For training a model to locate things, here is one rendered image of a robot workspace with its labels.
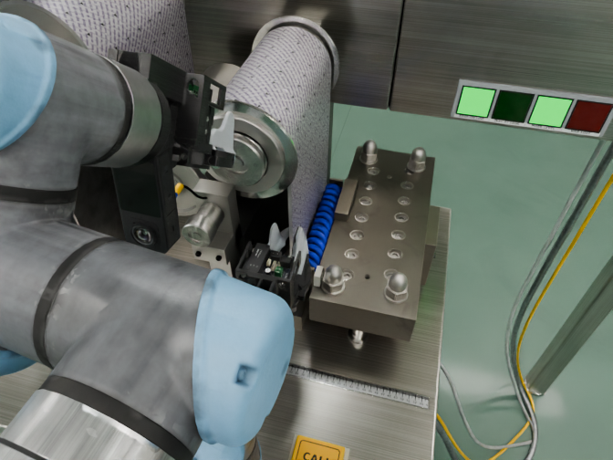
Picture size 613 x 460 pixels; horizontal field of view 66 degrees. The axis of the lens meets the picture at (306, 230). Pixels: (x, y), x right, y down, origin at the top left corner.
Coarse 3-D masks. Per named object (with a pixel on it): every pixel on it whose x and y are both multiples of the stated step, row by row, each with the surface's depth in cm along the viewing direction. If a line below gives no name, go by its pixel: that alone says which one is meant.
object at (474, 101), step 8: (464, 88) 79; (472, 88) 79; (464, 96) 80; (472, 96) 80; (480, 96) 79; (488, 96) 79; (464, 104) 81; (472, 104) 81; (480, 104) 80; (488, 104) 80; (464, 112) 82; (472, 112) 82; (480, 112) 81
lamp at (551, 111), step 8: (536, 104) 78; (544, 104) 78; (552, 104) 77; (560, 104) 77; (568, 104) 77; (536, 112) 79; (544, 112) 79; (552, 112) 78; (560, 112) 78; (536, 120) 80; (544, 120) 80; (552, 120) 79; (560, 120) 79
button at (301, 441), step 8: (296, 440) 67; (304, 440) 67; (312, 440) 67; (296, 448) 66; (304, 448) 66; (312, 448) 66; (320, 448) 66; (328, 448) 66; (336, 448) 66; (344, 448) 66; (296, 456) 65; (304, 456) 65; (312, 456) 65; (320, 456) 65; (328, 456) 65; (336, 456) 65
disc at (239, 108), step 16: (224, 112) 56; (240, 112) 55; (256, 112) 54; (272, 128) 55; (288, 144) 56; (288, 160) 58; (208, 176) 64; (288, 176) 60; (240, 192) 64; (272, 192) 63
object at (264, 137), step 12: (216, 120) 56; (240, 120) 55; (252, 120) 55; (252, 132) 56; (264, 132) 55; (264, 144) 56; (276, 144) 56; (276, 156) 57; (276, 168) 59; (264, 180) 61; (276, 180) 60; (252, 192) 63
